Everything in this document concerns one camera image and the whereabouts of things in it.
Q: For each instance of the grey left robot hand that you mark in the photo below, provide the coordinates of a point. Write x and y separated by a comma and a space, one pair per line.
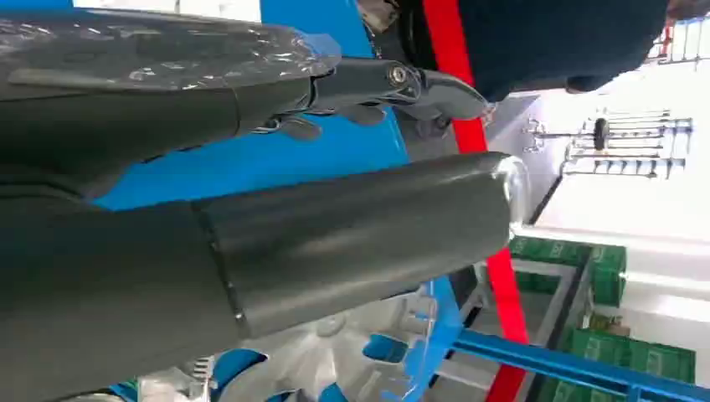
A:
111, 266

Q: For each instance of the blue metal parts rack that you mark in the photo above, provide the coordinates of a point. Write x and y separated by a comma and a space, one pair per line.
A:
266, 161

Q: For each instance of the red bar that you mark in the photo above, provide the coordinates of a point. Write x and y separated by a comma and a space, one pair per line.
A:
446, 33

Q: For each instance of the person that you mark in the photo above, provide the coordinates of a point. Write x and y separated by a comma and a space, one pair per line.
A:
554, 44

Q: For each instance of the green plastic crate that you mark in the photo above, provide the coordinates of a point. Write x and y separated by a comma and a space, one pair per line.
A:
638, 355
607, 272

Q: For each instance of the white railing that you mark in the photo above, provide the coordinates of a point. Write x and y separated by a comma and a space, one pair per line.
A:
685, 41

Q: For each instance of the grey metal frame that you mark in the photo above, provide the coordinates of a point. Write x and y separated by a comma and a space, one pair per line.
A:
566, 294

